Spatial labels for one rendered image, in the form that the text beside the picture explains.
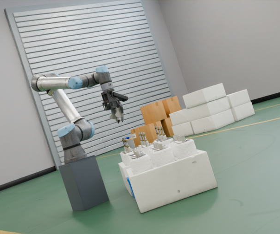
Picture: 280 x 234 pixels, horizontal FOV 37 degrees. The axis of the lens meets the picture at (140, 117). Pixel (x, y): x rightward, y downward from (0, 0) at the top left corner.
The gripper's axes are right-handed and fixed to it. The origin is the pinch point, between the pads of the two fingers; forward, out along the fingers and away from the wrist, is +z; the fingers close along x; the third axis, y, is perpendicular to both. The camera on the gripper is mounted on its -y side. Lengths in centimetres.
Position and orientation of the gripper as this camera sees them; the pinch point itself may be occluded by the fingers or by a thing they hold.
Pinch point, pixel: (120, 120)
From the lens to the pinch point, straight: 260.0
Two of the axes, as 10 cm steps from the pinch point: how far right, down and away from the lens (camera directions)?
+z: 3.1, 9.5, 0.0
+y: -7.0, 2.2, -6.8
